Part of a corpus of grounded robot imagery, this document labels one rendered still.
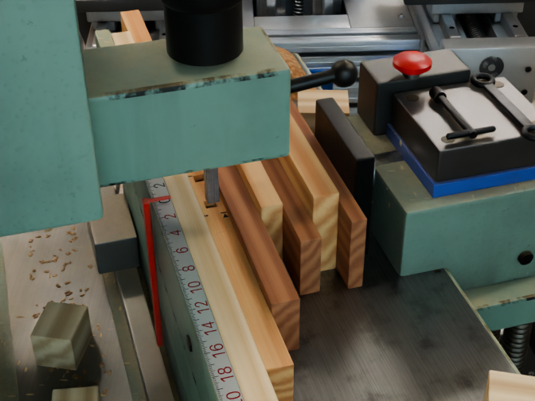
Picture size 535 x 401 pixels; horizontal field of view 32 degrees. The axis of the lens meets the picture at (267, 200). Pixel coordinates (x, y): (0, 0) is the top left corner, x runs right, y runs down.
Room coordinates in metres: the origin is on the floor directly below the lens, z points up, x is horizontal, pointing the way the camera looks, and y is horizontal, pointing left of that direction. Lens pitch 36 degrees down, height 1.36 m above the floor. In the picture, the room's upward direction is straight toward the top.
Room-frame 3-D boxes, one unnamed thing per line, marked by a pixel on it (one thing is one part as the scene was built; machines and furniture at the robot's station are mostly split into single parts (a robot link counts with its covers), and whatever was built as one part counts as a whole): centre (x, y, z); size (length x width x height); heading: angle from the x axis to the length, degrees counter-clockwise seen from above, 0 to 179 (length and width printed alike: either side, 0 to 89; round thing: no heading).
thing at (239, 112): (0.56, 0.06, 1.03); 0.14 x 0.07 x 0.09; 106
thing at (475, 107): (0.63, -0.14, 0.99); 0.13 x 0.11 x 0.06; 16
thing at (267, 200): (0.63, 0.02, 0.93); 0.16 x 0.02 x 0.06; 16
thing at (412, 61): (0.65, -0.11, 1.02); 0.03 x 0.03 x 0.01
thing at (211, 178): (0.57, 0.04, 0.97); 0.01 x 0.01 x 0.05; 16
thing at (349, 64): (0.59, -0.03, 1.04); 0.06 x 0.02 x 0.02; 106
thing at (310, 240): (0.62, 0.00, 0.93); 0.21 x 0.02 x 0.05; 16
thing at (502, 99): (0.61, -0.18, 1.00); 0.10 x 0.02 x 0.01; 16
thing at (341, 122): (0.60, -0.09, 0.95); 0.09 x 0.07 x 0.09; 16
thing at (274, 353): (0.66, 0.07, 0.92); 0.54 x 0.02 x 0.04; 16
